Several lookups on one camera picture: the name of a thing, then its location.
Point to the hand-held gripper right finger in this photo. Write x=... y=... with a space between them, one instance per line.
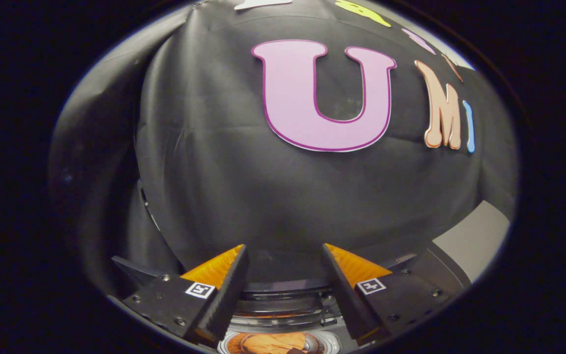
x=347 y=295

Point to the beige cabinet with dark frame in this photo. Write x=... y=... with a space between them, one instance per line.
x=474 y=241

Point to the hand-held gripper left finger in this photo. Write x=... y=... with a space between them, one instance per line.
x=226 y=295

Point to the orange shirt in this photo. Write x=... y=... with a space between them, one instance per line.
x=268 y=344

